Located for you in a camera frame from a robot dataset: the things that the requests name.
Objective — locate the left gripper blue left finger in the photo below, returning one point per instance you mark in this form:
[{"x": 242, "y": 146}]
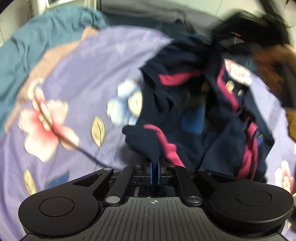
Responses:
[{"x": 125, "y": 183}]

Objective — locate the dark grey pillow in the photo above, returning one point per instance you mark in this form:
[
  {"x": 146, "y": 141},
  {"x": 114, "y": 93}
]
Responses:
[{"x": 165, "y": 11}]

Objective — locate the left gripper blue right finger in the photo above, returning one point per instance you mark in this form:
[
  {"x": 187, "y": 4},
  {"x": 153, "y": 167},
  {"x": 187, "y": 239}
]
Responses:
[{"x": 176, "y": 181}]

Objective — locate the navy Minnie Mouse shirt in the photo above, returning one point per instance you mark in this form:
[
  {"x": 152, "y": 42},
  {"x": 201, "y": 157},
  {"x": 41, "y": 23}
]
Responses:
[{"x": 192, "y": 120}]

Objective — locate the purple floral bed sheet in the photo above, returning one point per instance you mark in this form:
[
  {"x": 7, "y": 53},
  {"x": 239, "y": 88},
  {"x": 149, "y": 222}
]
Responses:
[{"x": 66, "y": 142}]

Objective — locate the teal blanket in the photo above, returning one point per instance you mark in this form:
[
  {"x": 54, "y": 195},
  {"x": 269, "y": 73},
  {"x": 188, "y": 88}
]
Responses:
[{"x": 27, "y": 45}]

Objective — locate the operator hand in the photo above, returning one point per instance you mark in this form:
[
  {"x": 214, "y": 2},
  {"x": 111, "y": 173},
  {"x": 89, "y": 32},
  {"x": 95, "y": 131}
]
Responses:
[{"x": 276, "y": 65}]

